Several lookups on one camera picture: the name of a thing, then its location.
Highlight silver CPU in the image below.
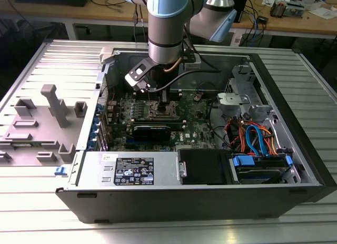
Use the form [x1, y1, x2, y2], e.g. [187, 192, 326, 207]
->
[154, 105, 172, 116]

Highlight CPU cooler heatsink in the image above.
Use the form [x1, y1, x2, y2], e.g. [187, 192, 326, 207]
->
[270, 0, 288, 18]

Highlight black graphics card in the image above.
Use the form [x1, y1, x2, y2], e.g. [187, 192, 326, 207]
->
[130, 124, 173, 142]

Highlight green motherboard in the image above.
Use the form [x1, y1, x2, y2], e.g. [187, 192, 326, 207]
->
[104, 90, 219, 153]

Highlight grey case latch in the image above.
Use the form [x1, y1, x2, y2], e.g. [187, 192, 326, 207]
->
[100, 47, 118, 65]

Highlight silver drive cage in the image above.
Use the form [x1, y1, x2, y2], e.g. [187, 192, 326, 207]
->
[225, 64, 257, 95]

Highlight silver power supply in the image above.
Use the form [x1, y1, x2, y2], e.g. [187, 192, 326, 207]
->
[68, 150, 182, 187]

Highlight black plastic shroud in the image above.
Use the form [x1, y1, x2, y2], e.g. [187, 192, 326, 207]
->
[177, 148, 234, 186]

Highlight black PC case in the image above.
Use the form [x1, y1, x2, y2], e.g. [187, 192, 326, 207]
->
[55, 47, 337, 224]

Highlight grey parts rack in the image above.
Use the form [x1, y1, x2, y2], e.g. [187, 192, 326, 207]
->
[0, 84, 89, 167]

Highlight hard disk in blue carrier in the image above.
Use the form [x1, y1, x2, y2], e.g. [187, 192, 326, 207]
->
[231, 153, 294, 186]

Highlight wooden desk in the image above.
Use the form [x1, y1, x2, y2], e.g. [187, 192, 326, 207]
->
[0, 0, 337, 41]

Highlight electronics board box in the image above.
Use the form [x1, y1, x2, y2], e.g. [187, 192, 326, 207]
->
[285, 1, 308, 18]

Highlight white paper sheets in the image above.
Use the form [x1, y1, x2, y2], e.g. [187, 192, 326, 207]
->
[308, 6, 337, 21]

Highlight black bracket wrist camera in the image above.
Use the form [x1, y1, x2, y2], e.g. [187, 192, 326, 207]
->
[124, 58, 154, 94]

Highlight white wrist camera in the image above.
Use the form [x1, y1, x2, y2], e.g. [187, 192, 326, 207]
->
[181, 53, 201, 71]

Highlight silver metal bracket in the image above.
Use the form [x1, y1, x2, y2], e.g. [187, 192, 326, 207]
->
[217, 93, 251, 116]

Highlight blue wire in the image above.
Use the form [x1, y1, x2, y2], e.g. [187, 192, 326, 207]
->
[245, 124, 272, 157]

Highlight blue cable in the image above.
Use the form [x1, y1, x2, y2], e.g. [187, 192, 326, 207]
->
[250, 11, 261, 44]

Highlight orange wire bundle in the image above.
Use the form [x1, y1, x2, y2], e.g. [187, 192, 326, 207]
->
[225, 118, 279, 157]

